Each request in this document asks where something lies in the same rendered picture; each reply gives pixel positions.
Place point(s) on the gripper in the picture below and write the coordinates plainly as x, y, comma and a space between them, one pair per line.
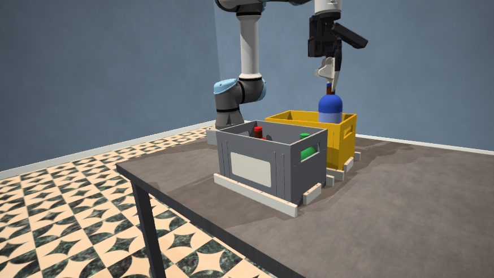
325, 42

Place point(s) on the yellow divided crate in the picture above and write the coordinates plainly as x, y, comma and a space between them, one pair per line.
340, 140

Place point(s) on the green bottle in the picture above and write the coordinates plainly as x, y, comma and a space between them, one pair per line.
308, 152

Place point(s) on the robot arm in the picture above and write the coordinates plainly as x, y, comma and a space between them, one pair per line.
251, 87

